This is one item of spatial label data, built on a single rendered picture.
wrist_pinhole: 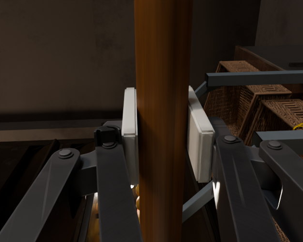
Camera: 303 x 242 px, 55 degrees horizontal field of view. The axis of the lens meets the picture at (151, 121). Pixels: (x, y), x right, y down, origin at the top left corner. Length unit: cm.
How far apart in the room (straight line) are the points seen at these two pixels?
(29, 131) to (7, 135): 23
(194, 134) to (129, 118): 3
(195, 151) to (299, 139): 53
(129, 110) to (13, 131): 322
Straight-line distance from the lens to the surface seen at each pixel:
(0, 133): 343
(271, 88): 134
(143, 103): 16
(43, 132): 327
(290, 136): 67
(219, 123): 17
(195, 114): 15
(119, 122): 17
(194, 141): 15
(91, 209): 114
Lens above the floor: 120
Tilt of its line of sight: 2 degrees down
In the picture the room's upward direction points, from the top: 92 degrees counter-clockwise
